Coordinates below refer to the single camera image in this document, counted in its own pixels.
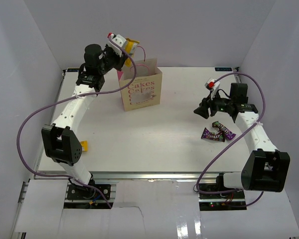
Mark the purple chocolate pack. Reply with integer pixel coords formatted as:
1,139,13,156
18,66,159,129
212,121,236,140
201,128,226,142

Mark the blue label corner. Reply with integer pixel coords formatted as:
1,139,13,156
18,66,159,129
215,67,232,72
66,68,79,72

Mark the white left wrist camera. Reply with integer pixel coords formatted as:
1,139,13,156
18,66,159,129
107,33,127,57

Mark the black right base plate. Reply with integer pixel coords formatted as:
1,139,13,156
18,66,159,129
193,185,247,212

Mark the yellow snack bar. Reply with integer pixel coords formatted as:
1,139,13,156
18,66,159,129
122,38,140,67
80,140,88,152

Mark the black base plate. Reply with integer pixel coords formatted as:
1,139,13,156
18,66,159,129
64,183,110,210
193,185,247,212

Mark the paper bag with pink handles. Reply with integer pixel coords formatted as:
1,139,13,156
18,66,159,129
117,58,163,112

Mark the blue label right corner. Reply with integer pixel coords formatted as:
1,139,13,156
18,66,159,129
215,67,232,72

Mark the purple chocolate pack upper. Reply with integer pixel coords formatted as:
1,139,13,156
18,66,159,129
212,121,236,140

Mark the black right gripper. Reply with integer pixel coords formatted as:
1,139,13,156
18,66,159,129
194,90,234,120

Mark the blue label left corner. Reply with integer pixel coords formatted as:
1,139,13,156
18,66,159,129
66,68,79,72

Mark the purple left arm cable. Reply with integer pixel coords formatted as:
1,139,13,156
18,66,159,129
16,34,137,209

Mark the aluminium front rail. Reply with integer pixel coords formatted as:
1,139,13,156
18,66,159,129
33,171,224,181

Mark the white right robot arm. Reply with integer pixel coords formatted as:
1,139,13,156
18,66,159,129
194,82,290,199

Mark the purple chocolate pack lower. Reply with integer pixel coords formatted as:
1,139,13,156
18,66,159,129
201,128,226,142

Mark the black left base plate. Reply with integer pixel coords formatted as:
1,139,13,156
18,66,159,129
64,183,110,210

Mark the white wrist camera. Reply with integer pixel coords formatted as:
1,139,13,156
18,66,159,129
107,33,127,57
205,78,220,99

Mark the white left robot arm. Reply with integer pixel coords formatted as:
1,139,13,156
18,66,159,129
41,40,127,199

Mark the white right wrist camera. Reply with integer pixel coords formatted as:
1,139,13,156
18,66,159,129
205,78,220,99

